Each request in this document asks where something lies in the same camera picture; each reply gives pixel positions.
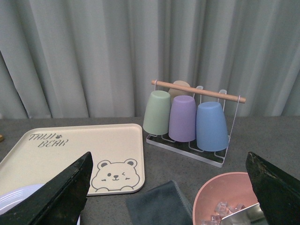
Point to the white wire cup rack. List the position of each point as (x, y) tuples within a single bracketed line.
[(190, 149)]

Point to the beige bear tray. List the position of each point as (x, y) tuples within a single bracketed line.
[(42, 153)]

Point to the pink bowl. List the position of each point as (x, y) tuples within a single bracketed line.
[(231, 187)]

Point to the grey-green curtain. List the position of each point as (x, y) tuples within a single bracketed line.
[(96, 58)]

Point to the green cup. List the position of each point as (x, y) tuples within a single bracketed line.
[(157, 113)]

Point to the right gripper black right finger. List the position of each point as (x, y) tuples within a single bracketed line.
[(277, 192)]

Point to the purple cup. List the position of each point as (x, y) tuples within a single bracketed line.
[(182, 122)]

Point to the metal scoop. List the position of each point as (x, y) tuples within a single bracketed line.
[(252, 215)]

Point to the ice cubes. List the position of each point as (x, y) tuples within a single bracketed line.
[(222, 209)]

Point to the blue cup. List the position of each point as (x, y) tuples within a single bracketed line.
[(211, 128)]

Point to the grey cloth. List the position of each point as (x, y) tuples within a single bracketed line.
[(162, 205)]

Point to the white ribbed plate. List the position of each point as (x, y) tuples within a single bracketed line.
[(13, 198)]

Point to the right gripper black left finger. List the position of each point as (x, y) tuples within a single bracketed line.
[(59, 202)]

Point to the beige cup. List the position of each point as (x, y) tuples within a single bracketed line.
[(175, 92)]

